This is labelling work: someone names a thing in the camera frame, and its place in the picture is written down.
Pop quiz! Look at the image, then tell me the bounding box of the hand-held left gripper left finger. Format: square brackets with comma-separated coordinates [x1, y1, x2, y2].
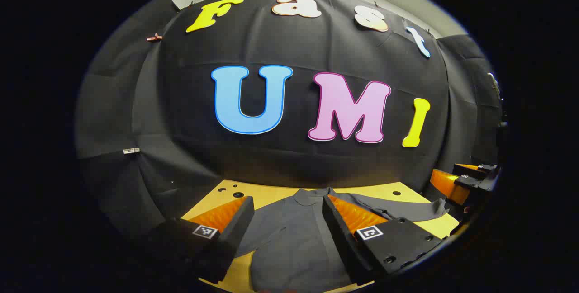
[136, 196, 255, 284]

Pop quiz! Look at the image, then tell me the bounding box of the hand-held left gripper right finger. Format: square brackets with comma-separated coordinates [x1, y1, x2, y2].
[322, 195, 446, 287]

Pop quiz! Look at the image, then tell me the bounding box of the grey collared shirt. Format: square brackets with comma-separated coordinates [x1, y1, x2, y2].
[235, 187, 449, 293]

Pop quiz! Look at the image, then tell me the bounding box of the black backdrop cloth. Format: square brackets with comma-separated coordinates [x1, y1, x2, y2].
[75, 0, 505, 239]

